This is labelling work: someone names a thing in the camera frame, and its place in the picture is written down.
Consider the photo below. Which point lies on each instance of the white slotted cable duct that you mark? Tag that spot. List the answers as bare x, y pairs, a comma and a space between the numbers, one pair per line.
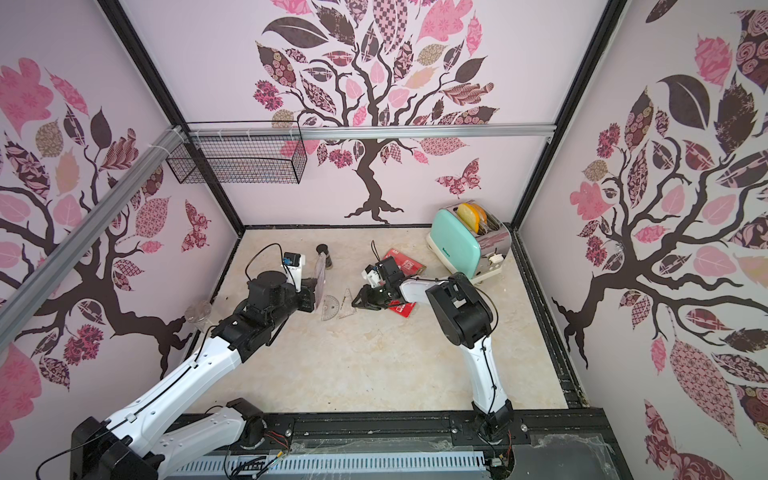
400, 465

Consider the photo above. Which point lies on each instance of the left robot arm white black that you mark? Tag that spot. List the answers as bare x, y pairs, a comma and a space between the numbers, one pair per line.
139, 441

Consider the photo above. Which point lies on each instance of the black lid spice jar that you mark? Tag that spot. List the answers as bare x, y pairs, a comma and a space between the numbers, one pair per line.
323, 250

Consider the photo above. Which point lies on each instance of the clear plastic cup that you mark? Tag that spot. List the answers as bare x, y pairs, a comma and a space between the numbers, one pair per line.
198, 315

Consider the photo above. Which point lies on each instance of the black wire basket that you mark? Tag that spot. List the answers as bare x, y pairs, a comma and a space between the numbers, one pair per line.
259, 152

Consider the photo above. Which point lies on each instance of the mint green toaster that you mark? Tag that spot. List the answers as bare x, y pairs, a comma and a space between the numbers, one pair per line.
479, 257

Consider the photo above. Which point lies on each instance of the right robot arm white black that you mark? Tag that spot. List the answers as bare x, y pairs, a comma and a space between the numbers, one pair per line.
466, 318

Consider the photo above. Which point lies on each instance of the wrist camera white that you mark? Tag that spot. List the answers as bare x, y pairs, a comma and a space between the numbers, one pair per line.
372, 276
293, 264

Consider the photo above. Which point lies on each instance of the red ruler set far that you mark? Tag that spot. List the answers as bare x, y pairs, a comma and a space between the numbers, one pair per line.
408, 265

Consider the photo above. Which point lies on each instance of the yellow toast slice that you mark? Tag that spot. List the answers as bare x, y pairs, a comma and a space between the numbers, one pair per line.
474, 217

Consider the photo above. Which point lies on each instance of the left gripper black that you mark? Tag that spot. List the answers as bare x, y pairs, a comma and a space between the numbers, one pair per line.
306, 294

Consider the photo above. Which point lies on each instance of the aluminium rail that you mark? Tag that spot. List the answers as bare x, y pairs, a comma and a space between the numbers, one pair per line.
32, 293
377, 132

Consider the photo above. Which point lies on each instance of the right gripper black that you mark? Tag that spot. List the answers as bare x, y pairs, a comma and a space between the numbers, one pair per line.
385, 284

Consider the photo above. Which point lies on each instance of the clear plastic ruler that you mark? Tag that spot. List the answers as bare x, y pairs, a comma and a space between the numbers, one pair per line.
320, 275

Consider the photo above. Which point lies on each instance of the aluminium rail back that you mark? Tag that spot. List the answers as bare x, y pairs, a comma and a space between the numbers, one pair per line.
377, 132

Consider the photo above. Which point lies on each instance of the aluminium rail left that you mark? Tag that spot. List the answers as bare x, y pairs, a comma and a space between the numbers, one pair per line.
32, 293

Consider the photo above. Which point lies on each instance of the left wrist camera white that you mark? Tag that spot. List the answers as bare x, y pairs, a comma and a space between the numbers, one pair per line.
293, 264

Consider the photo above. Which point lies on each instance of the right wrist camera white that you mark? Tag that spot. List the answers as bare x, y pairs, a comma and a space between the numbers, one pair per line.
372, 276

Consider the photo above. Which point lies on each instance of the red ruler set near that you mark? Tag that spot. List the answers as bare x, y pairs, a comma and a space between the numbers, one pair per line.
403, 309

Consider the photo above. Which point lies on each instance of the red ruler set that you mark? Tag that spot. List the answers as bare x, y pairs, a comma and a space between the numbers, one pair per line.
403, 309
408, 265

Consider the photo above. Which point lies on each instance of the clear protractor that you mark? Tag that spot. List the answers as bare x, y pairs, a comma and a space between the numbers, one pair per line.
330, 307

